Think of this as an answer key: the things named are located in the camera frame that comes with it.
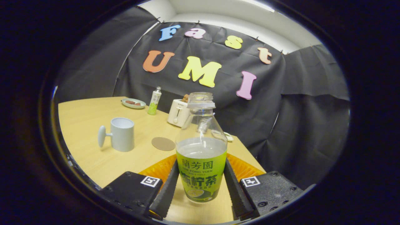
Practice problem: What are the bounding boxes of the grey plate with food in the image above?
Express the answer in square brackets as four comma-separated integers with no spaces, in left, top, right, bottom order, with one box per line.
[121,98,146,109]

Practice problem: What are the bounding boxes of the black backdrop cloth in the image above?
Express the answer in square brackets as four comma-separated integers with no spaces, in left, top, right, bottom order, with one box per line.
[55,6,350,189]

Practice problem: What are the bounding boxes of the white cup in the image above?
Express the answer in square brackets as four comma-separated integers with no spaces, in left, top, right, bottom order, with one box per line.
[97,117,135,152]

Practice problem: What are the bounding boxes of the white divided tray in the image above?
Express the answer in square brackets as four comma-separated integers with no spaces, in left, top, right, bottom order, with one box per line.
[212,130,234,142]

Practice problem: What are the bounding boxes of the white toaster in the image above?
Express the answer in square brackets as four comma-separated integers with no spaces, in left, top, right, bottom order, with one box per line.
[167,99,190,128]

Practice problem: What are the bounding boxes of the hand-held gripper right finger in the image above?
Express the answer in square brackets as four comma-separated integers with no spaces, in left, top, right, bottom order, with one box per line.
[223,153,304,221]

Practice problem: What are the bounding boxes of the green label juice bottle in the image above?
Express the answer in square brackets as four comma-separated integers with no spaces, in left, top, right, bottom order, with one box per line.
[175,92,228,203]

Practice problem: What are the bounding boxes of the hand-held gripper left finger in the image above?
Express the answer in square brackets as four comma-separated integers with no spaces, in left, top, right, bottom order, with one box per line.
[100,154,180,219]

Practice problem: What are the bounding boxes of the small green drink bottle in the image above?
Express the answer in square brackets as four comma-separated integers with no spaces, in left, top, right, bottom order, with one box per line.
[147,87,162,116]

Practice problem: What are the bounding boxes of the ceiling light panel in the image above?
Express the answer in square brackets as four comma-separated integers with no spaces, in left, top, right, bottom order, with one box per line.
[242,0,275,13]

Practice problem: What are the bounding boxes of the round brown coaster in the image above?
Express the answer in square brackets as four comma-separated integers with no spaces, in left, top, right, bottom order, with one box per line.
[152,137,176,151]

